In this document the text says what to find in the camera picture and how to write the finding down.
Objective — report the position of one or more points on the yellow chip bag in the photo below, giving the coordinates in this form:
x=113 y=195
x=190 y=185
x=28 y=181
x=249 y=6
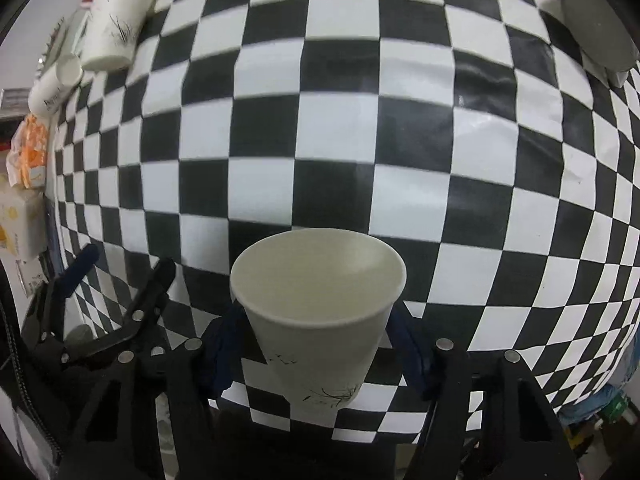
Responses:
x=22 y=220

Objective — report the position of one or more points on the grey mug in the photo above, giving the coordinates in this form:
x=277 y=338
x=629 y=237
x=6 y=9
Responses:
x=603 y=36

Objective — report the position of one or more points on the small white paper cup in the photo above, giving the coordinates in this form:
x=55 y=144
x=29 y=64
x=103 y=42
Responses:
x=54 y=86

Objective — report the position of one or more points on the orange snack packet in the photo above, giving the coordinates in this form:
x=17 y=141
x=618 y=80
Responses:
x=26 y=163

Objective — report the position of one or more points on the white patterned paper cup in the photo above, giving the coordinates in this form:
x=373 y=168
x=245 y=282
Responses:
x=112 y=34

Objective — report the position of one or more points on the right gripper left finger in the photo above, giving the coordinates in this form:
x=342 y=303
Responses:
x=117 y=435

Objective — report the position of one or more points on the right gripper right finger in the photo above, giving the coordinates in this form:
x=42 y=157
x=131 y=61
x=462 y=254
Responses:
x=486 y=415

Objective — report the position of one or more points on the checkered tablecloth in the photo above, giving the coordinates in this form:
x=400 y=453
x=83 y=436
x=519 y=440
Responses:
x=473 y=136

